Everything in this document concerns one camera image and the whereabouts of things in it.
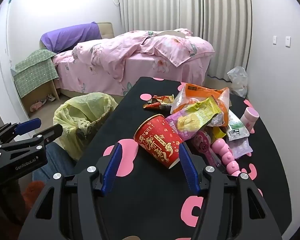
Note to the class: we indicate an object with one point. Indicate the yellow wrapper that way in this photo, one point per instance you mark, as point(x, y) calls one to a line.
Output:
point(218, 132)

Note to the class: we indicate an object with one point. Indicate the pink floral duvet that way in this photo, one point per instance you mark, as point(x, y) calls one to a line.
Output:
point(120, 47)

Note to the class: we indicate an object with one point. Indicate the black pink-patterned tablecloth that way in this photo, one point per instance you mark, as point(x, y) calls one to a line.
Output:
point(150, 200)

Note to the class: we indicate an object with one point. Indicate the wooden nightstand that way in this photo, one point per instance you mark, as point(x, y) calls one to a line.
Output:
point(53, 90)

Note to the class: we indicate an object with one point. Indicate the bed with pink sheet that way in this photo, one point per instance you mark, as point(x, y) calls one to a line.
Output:
point(145, 70)

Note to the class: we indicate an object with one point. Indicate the pink purple snack wrapper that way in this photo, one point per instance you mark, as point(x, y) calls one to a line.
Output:
point(175, 127)

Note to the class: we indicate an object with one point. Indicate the small red snack wrapper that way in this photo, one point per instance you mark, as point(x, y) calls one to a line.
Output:
point(157, 101)

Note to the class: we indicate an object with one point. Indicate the green checked cloth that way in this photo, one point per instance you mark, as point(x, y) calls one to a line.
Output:
point(35, 72)

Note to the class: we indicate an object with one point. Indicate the red fuzzy cloth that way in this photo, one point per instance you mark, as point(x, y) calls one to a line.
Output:
point(36, 190)

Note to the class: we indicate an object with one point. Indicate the white green packet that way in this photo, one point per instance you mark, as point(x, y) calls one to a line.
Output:
point(236, 130)

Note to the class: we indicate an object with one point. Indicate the white plastic bag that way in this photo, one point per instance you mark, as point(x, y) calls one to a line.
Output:
point(237, 81)

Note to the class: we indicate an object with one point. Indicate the purple blister pack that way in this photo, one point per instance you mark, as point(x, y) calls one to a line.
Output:
point(241, 147)

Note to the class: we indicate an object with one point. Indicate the orange snack bag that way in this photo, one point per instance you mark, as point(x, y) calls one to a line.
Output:
point(197, 91)

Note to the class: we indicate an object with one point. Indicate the pink cup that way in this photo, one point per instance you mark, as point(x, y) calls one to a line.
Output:
point(248, 120)

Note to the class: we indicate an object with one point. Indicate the purple pillow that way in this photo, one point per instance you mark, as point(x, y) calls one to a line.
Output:
point(70, 36)

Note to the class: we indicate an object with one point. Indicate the red paper cup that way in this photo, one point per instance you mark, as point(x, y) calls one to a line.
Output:
point(160, 142)

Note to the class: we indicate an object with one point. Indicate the bin with yellow-green bag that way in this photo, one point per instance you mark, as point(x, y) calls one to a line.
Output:
point(90, 105)

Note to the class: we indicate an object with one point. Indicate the person's leg in jeans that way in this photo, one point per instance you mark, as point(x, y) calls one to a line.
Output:
point(52, 160)

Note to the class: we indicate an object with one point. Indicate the pink caterpillar toy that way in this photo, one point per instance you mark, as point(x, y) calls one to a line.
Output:
point(223, 152)

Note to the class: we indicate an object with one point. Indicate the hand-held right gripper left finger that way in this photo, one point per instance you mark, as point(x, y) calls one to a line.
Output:
point(112, 167)

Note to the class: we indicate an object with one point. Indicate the pink round toy packet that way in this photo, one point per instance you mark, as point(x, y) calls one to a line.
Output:
point(202, 142)

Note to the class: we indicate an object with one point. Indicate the beige headboard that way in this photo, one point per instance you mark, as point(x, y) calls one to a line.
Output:
point(106, 30)

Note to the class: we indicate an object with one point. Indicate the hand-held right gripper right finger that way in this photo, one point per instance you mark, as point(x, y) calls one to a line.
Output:
point(190, 170)

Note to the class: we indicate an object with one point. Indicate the white patterned slipper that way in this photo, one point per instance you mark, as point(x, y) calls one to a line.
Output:
point(51, 97)

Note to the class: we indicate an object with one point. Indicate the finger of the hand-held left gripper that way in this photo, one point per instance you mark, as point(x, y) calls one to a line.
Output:
point(47, 133)
point(27, 126)

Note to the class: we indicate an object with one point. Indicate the yellow-green snack wrapper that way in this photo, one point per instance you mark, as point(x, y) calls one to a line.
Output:
point(205, 106)

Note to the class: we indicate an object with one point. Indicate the white pleated curtain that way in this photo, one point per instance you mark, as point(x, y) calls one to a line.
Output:
point(215, 17)

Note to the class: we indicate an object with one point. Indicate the pink slipper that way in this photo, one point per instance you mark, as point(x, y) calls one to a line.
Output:
point(38, 105)

